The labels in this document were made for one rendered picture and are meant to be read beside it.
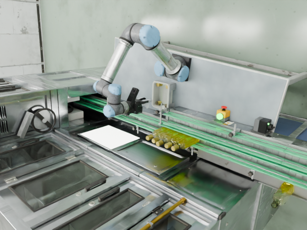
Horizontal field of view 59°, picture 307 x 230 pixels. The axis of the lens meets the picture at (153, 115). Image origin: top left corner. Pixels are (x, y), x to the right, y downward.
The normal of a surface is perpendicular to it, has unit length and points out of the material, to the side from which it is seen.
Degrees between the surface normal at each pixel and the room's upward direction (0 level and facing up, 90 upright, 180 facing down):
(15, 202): 90
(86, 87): 90
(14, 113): 90
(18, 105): 90
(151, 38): 79
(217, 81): 0
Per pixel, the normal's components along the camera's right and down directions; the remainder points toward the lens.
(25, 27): 0.75, 0.24
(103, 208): 0.04, -0.95
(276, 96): -0.66, 0.21
